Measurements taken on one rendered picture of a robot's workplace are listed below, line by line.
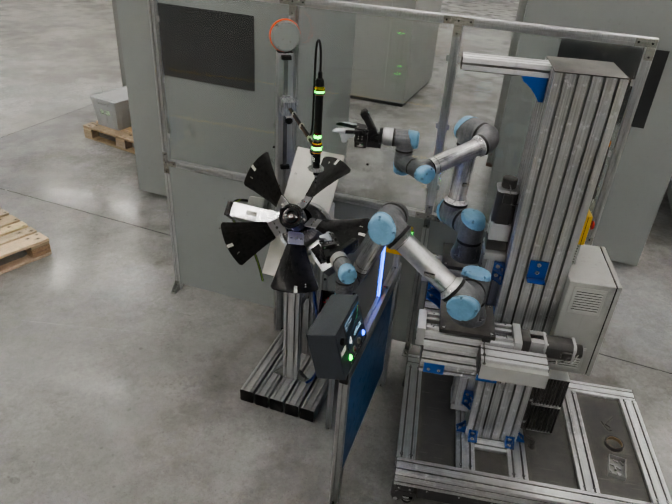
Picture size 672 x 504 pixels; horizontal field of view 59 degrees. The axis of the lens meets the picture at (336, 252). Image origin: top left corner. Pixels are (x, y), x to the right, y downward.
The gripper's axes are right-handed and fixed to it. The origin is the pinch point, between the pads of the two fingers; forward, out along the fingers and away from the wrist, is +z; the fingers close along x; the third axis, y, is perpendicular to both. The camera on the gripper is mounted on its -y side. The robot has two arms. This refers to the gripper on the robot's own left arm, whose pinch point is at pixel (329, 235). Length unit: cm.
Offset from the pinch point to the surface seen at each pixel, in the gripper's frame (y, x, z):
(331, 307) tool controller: 17, -8, -61
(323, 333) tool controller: 24, -9, -75
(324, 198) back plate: -8.7, 0.3, 36.4
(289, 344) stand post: 20, 82, 27
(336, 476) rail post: 19, 96, -54
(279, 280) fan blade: 25.8, 16.3, -3.3
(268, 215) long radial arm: 21.3, 2.4, 34.0
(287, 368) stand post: 23, 100, 28
